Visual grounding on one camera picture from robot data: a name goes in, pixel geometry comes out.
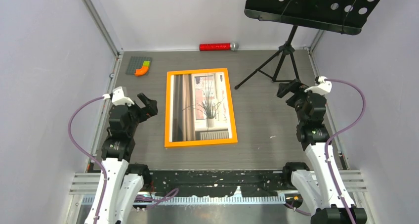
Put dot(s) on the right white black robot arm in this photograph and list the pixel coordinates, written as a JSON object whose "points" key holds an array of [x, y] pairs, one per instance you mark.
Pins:
{"points": [[322, 188]]}

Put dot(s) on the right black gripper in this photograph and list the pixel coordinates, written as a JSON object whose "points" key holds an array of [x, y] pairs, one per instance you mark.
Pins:
{"points": [[295, 87]]}

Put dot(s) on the black music stand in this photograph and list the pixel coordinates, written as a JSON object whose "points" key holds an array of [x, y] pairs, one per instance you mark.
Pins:
{"points": [[339, 16]]}

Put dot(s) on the aluminium front rail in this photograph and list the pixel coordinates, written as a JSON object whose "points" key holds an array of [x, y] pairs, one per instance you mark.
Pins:
{"points": [[146, 198]]}

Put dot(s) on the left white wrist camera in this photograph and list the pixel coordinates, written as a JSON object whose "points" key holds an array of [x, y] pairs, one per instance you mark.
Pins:
{"points": [[118, 97]]}

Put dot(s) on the orange curved block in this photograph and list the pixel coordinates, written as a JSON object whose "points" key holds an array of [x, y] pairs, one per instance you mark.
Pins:
{"points": [[142, 71]]}

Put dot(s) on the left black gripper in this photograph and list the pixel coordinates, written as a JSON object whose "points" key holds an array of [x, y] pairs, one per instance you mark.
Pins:
{"points": [[149, 110]]}

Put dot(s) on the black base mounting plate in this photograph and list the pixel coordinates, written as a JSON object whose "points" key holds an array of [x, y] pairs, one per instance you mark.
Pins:
{"points": [[217, 183]]}

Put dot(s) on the red cylinder silver cap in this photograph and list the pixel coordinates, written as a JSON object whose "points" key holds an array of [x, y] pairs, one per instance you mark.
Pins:
{"points": [[219, 47]]}

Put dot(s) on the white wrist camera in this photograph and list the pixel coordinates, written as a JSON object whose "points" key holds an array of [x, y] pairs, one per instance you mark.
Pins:
{"points": [[118, 97], [323, 86]]}

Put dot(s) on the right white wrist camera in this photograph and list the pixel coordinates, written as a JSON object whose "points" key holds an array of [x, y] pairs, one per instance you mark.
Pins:
{"points": [[323, 86]]}

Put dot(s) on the orange wooden picture frame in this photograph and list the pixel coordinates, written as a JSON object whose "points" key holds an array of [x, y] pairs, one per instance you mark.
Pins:
{"points": [[199, 108]]}

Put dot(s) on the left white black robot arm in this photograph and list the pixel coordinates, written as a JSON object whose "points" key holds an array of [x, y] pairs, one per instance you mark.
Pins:
{"points": [[120, 181]]}

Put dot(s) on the grey lego baseplate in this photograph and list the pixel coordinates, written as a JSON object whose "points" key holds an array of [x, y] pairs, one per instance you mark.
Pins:
{"points": [[136, 62]]}

